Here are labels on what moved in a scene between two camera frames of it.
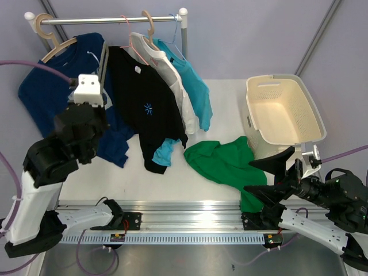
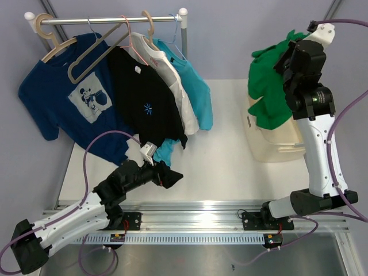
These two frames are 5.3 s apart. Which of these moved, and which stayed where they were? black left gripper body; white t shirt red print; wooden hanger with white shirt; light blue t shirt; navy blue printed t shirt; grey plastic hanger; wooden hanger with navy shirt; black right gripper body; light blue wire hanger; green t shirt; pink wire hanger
Moved: black right gripper body; black left gripper body; green t shirt; grey plastic hanger
Stayed: wooden hanger with white shirt; wooden hanger with navy shirt; light blue wire hanger; navy blue printed t shirt; white t shirt red print; pink wire hanger; light blue t shirt
